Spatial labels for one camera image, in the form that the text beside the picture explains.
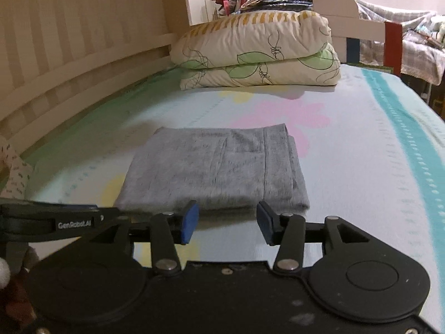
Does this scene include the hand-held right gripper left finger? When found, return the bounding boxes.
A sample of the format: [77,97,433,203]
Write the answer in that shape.
[88,200,200,275]

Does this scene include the cream wooden bed frame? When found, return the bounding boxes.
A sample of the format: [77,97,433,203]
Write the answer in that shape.
[0,0,387,158]

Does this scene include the pastel bed blanket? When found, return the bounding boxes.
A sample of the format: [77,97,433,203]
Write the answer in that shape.
[20,63,445,283]

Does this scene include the white dark-printed cloth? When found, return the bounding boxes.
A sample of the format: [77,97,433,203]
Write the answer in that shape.
[0,135,34,200]

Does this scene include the plaid cloth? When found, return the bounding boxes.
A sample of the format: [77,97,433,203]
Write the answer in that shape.
[354,0,445,86]

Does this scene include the floral patterned pillow stack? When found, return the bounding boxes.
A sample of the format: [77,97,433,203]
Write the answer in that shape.
[170,10,342,92]

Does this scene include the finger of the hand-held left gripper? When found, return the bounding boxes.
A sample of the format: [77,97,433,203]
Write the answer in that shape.
[67,204,121,230]

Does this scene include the red wooden post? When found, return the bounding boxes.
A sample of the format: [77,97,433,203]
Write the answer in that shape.
[384,21,404,76]

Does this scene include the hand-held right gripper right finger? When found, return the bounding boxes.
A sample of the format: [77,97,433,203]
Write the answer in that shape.
[256,201,371,275]

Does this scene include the grey pants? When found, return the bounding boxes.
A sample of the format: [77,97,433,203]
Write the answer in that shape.
[114,123,311,213]

